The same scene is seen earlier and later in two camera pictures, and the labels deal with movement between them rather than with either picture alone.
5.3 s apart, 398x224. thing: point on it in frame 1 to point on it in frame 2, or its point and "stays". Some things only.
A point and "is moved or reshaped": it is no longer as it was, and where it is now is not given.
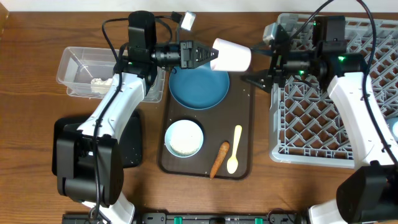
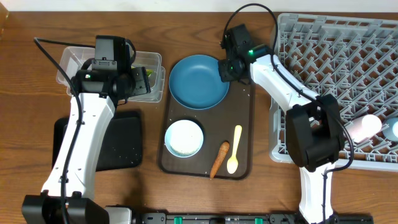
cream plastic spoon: [232, 162] stays
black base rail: [192, 218] stays
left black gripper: [185, 46] to [142, 85]
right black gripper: [276, 69] to [226, 76]
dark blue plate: [199, 88] stays
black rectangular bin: [130, 139] stays
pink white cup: [232, 57] is moved or reshaped
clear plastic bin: [84, 71] stays
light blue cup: [392, 123] stays
